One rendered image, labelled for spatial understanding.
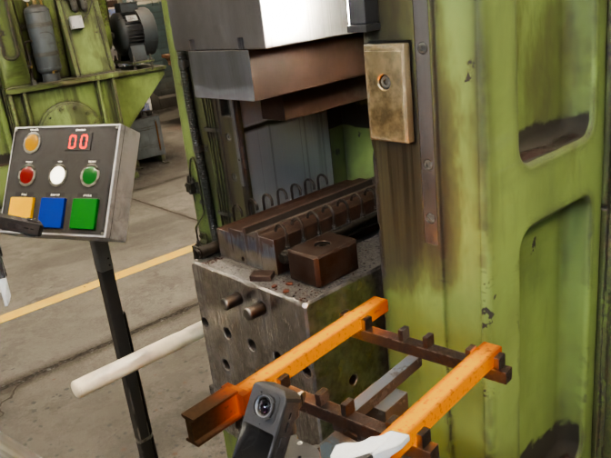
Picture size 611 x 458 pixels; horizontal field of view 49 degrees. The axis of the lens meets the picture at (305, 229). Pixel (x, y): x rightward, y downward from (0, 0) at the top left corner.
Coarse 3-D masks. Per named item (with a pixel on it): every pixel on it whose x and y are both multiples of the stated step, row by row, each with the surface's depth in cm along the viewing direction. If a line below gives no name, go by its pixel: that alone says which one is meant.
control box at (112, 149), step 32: (32, 128) 173; (64, 128) 169; (96, 128) 165; (128, 128) 166; (32, 160) 172; (64, 160) 168; (96, 160) 164; (128, 160) 166; (32, 192) 170; (64, 192) 166; (96, 192) 162; (128, 192) 166; (64, 224) 164; (96, 224) 160
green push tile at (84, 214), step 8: (80, 200) 163; (88, 200) 162; (96, 200) 161; (72, 208) 163; (80, 208) 162; (88, 208) 161; (96, 208) 161; (72, 216) 163; (80, 216) 162; (88, 216) 161; (96, 216) 161; (72, 224) 162; (80, 224) 161; (88, 224) 160
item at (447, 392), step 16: (480, 352) 100; (496, 352) 100; (464, 368) 96; (480, 368) 96; (448, 384) 93; (464, 384) 93; (432, 400) 90; (448, 400) 91; (400, 416) 87; (416, 416) 87; (432, 416) 88; (384, 432) 85; (400, 432) 84; (416, 432) 85
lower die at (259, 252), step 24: (336, 192) 159; (360, 192) 158; (264, 216) 151; (312, 216) 147; (336, 216) 147; (360, 216) 152; (240, 240) 145; (264, 240) 138; (288, 240) 139; (264, 264) 141; (288, 264) 140
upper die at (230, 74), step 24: (288, 48) 130; (312, 48) 134; (336, 48) 138; (360, 48) 143; (192, 72) 139; (216, 72) 132; (240, 72) 127; (264, 72) 127; (288, 72) 131; (312, 72) 135; (336, 72) 139; (360, 72) 144; (216, 96) 135; (240, 96) 129; (264, 96) 128
